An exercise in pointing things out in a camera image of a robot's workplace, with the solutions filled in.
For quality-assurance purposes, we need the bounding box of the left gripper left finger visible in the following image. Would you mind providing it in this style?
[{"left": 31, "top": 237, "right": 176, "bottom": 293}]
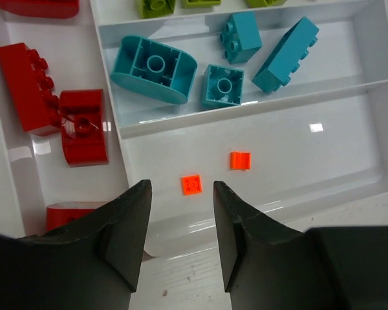
[{"left": 0, "top": 180, "right": 152, "bottom": 309}]

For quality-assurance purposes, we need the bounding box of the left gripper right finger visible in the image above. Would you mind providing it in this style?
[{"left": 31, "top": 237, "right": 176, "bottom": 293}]
[{"left": 213, "top": 181, "right": 388, "bottom": 309}]

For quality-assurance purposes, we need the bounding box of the red flower lego brick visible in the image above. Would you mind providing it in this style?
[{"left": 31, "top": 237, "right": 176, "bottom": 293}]
[{"left": 46, "top": 201, "right": 107, "bottom": 232}]

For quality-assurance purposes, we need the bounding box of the tiny orange lego piece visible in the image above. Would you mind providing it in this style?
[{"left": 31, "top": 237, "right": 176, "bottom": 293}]
[{"left": 230, "top": 152, "right": 252, "bottom": 171}]

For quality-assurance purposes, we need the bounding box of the small orange plate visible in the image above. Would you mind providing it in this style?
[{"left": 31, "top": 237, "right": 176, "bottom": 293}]
[{"left": 181, "top": 174, "right": 202, "bottom": 196}]

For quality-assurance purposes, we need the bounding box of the red arch lego brick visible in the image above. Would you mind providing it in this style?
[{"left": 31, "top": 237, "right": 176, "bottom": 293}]
[{"left": 59, "top": 89, "right": 109, "bottom": 167}]

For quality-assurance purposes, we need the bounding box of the red slope lego brick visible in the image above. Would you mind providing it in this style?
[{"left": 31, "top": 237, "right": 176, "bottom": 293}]
[{"left": 0, "top": 43, "right": 61, "bottom": 137}]

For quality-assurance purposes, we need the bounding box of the small teal lego brick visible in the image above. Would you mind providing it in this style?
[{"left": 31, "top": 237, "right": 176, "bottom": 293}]
[{"left": 200, "top": 64, "right": 244, "bottom": 109}]

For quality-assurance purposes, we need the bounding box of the teal rounded lego brick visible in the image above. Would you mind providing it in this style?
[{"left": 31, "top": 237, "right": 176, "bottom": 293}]
[{"left": 110, "top": 36, "right": 198, "bottom": 105}]

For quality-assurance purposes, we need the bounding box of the teal stepped lego brick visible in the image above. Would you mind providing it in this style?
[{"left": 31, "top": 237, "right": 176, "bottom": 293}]
[{"left": 252, "top": 17, "right": 319, "bottom": 94}]

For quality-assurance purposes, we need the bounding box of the teal square lego brick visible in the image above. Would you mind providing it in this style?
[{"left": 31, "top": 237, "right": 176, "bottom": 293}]
[{"left": 219, "top": 12, "right": 263, "bottom": 65}]

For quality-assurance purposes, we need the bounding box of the red wedge lego brick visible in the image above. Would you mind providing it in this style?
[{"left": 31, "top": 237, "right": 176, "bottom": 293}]
[{"left": 0, "top": 0, "right": 80, "bottom": 19}]

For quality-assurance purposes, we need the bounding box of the small green lego brick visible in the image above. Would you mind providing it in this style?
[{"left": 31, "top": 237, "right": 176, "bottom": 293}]
[{"left": 135, "top": 0, "right": 176, "bottom": 19}]

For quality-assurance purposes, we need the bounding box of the green square lego brick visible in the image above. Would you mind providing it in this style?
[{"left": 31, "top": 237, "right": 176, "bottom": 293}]
[{"left": 181, "top": 0, "right": 221, "bottom": 8}]

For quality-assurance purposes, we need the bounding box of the white compartment tray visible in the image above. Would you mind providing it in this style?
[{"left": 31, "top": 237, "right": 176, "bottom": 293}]
[{"left": 0, "top": 1, "right": 388, "bottom": 256}]

